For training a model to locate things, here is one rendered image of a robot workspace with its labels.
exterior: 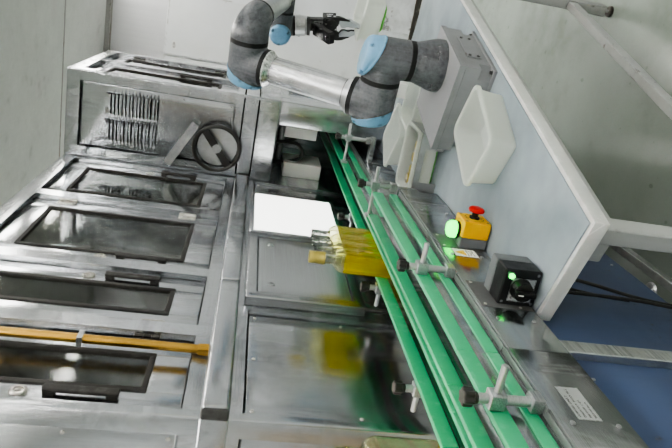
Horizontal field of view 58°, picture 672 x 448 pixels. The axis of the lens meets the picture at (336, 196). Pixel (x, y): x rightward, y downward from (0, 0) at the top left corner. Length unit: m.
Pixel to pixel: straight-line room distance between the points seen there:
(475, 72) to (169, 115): 1.50
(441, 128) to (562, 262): 0.63
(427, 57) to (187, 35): 3.88
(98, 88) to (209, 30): 2.74
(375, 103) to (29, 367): 1.09
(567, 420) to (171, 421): 0.74
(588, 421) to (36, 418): 0.99
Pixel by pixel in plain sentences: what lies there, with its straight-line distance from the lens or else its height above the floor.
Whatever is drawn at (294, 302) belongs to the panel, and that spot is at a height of 1.18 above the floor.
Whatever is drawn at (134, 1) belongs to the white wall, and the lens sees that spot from 5.96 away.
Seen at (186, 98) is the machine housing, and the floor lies 1.64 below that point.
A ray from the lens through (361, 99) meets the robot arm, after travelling 1.76.
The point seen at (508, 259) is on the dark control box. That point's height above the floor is 0.81.
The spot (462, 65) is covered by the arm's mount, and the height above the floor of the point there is 0.85.
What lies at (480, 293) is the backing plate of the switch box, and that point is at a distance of 1.31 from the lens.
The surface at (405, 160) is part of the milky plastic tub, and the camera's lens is 2.11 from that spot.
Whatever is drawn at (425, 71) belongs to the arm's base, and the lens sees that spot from 1.74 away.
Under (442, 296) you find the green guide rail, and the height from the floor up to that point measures 0.93.
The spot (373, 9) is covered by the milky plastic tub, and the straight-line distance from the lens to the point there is 2.26.
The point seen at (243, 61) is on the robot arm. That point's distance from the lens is 1.88.
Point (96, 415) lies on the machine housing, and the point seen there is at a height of 1.59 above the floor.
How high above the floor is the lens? 1.38
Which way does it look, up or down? 9 degrees down
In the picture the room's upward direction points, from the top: 82 degrees counter-clockwise
